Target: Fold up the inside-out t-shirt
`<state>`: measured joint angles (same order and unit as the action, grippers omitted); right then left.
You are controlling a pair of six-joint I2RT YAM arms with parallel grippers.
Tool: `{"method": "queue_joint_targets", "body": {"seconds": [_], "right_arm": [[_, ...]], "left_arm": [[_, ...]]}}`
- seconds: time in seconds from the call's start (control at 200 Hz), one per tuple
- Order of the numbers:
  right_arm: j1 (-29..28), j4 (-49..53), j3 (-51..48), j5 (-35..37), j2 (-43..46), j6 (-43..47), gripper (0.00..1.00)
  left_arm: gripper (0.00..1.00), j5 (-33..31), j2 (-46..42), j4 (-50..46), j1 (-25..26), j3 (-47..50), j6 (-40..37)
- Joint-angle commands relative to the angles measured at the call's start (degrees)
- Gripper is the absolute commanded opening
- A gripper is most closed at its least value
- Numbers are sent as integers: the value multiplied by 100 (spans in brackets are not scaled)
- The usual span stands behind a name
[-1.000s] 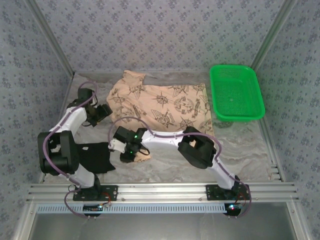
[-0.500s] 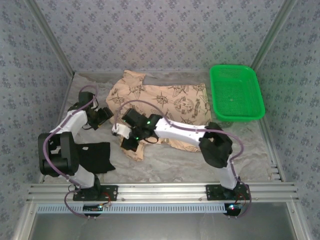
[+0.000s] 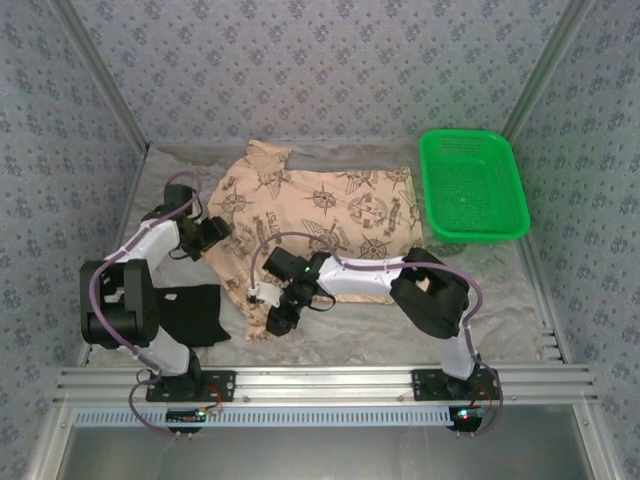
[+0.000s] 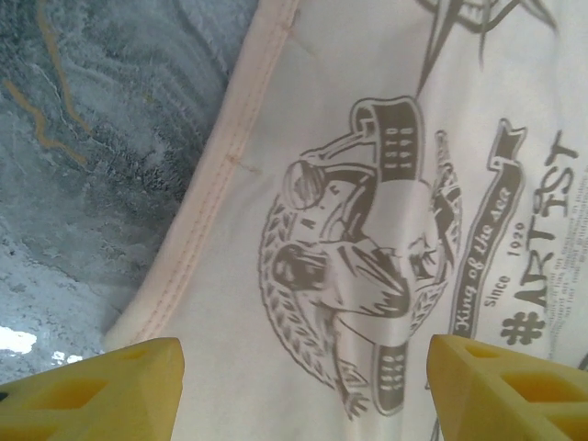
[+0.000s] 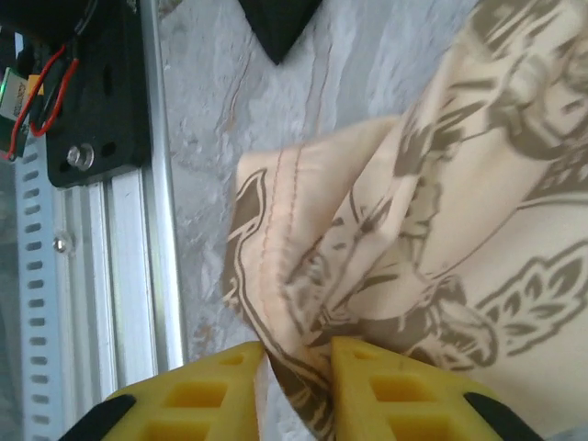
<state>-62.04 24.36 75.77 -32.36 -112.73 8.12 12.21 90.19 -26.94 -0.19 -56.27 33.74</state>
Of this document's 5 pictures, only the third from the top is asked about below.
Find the green plastic mesh basket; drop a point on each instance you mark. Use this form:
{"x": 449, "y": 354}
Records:
{"x": 472, "y": 190}

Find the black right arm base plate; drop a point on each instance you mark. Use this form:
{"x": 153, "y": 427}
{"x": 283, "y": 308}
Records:
{"x": 425, "y": 385}

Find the peach printed t-shirt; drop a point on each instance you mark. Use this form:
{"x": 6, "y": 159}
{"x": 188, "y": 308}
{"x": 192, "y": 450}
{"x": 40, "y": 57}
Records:
{"x": 310, "y": 200}

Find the aluminium frame post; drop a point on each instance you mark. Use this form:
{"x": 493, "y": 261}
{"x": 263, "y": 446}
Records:
{"x": 111, "y": 85}
{"x": 536, "y": 85}

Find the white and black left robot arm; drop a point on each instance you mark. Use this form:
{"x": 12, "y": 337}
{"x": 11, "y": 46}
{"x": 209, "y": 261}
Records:
{"x": 155, "y": 240}

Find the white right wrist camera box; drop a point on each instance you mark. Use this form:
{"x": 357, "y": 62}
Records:
{"x": 265, "y": 294}

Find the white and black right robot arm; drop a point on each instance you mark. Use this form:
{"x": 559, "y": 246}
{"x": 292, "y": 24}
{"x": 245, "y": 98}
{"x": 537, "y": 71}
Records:
{"x": 350, "y": 275}

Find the aluminium mounting rail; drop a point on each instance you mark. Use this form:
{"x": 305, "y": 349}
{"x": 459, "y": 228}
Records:
{"x": 320, "y": 385}

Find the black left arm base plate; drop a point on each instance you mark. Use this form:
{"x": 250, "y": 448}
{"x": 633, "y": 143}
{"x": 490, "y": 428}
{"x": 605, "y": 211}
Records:
{"x": 220, "y": 385}

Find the black folded cloth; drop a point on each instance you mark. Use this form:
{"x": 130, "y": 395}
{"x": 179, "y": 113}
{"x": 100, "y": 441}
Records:
{"x": 200, "y": 315}

